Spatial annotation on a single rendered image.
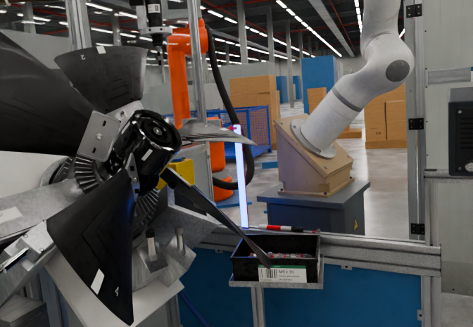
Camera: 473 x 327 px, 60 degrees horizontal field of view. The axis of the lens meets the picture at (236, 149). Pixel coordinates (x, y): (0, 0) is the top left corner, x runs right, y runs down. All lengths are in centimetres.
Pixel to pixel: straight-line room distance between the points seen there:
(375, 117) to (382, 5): 709
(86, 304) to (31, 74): 44
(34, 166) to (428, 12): 213
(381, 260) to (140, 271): 64
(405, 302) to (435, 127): 147
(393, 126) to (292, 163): 700
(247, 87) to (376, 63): 778
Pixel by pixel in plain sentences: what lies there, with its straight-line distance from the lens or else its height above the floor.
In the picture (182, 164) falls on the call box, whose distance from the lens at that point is 137.
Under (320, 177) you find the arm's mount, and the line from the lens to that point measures 134.
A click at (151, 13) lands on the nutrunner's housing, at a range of 95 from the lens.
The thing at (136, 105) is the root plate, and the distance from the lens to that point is 94.
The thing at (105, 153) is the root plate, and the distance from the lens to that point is 85.
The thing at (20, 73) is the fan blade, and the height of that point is 135.
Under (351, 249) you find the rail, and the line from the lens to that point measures 121.
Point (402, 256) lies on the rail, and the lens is 119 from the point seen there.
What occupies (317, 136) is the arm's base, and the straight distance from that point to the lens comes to 137.
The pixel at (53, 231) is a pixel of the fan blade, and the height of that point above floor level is 113.
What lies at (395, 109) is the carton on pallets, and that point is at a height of 73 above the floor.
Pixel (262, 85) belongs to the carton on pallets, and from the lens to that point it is 882.
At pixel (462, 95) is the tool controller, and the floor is 124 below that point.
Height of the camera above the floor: 129
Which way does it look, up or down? 8 degrees down
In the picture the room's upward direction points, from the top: 5 degrees counter-clockwise
